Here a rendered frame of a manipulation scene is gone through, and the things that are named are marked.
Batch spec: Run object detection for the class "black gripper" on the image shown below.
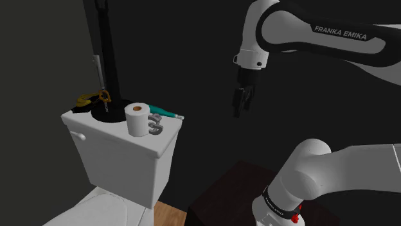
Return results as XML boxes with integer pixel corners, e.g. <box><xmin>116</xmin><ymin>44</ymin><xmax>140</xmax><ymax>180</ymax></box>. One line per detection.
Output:
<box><xmin>231</xmin><ymin>67</ymin><xmax>263</xmax><ymax>119</ymax></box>

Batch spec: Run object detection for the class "teal pen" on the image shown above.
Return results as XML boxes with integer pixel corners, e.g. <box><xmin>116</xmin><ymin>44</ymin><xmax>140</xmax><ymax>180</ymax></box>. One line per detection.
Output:
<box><xmin>147</xmin><ymin>104</ymin><xmax>185</xmax><ymax>121</ymax></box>

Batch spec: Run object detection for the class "grey dollar sign figure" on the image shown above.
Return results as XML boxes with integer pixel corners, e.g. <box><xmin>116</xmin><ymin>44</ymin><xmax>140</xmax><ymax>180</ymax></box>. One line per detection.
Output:
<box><xmin>147</xmin><ymin>113</ymin><xmax>165</xmax><ymax>136</ymax></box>

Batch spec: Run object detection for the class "dark robot stand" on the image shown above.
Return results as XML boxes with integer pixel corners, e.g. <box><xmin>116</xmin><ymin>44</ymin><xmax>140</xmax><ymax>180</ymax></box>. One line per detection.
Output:
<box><xmin>186</xmin><ymin>160</ymin><xmax>341</xmax><ymax>226</ymax></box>

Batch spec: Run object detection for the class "white toilet paper roll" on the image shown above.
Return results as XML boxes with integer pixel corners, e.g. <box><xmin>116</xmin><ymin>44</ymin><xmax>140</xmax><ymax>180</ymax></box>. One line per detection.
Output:
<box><xmin>124</xmin><ymin>102</ymin><xmax>152</xmax><ymax>138</ymax></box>

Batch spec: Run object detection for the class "tall black round-base stand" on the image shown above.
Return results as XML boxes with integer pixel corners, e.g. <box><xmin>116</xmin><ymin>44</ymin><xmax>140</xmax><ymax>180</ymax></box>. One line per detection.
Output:
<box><xmin>83</xmin><ymin>0</ymin><xmax>135</xmax><ymax>124</ymax></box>

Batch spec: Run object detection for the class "grey rod with gold head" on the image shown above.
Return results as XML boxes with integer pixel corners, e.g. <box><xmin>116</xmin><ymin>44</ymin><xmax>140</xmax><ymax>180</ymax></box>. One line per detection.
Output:
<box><xmin>91</xmin><ymin>55</ymin><xmax>112</xmax><ymax>113</ymax></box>

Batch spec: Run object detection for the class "yellow curved thing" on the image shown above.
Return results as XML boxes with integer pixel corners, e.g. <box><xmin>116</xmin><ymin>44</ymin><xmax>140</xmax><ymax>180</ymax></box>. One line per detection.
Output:
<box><xmin>76</xmin><ymin>92</ymin><xmax>101</xmax><ymax>108</ymax></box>

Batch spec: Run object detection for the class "flat black thing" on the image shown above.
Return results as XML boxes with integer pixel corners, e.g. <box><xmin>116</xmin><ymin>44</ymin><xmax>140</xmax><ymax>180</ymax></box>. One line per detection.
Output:
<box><xmin>71</xmin><ymin>104</ymin><xmax>94</xmax><ymax>114</ymax></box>

